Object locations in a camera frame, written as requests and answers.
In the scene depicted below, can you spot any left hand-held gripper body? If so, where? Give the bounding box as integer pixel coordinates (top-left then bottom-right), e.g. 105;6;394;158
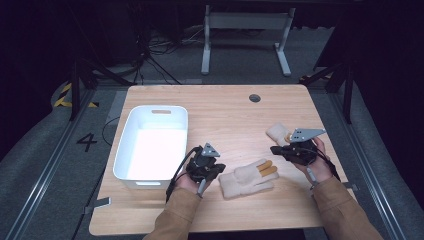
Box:
185;142;222;183

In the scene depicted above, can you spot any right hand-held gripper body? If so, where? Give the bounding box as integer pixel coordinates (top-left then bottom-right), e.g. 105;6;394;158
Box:
283;128;328;166

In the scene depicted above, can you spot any cream glove with tan fingertips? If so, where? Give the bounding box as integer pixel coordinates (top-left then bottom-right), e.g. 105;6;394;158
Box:
218;158;280;201
265;122;293;147

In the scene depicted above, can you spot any white plastic bin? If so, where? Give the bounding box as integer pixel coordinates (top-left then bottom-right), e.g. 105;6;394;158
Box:
112;104;190;190

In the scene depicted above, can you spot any person's left hand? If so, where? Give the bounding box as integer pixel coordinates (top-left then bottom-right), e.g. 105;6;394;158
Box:
174;167;214;195

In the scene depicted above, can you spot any person's right hand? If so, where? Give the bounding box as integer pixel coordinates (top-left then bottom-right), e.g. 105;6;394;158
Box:
293;136;335;185

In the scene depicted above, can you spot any black tripod stand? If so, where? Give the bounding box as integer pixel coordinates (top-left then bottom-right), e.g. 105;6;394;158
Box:
299;60;355;125
68;57;135;122

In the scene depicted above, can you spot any yellow and black floor tape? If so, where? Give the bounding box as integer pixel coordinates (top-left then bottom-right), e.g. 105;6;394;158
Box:
53;82;100;109

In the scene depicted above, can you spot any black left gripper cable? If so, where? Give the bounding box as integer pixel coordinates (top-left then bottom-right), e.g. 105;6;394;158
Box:
165;145;203;203

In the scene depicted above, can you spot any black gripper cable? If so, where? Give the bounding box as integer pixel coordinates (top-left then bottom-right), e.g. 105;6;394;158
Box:
165;145;203;203
313;146;342;183

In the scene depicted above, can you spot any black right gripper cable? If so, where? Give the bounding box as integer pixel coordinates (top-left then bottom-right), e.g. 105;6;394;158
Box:
313;146;342;183

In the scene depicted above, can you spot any aluminium floor rail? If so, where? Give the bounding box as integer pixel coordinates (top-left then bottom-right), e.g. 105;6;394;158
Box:
327;92;407;240
5;89;98;240

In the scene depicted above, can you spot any thin black floor cable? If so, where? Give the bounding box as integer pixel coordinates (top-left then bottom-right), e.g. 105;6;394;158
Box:
101;116;121;147

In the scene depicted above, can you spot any bundle of floor cables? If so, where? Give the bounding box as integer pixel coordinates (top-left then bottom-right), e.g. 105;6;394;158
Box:
132;25;208;86

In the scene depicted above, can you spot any grey metal stand frame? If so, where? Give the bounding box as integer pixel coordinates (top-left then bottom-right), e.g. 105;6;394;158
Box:
200;4;297;77

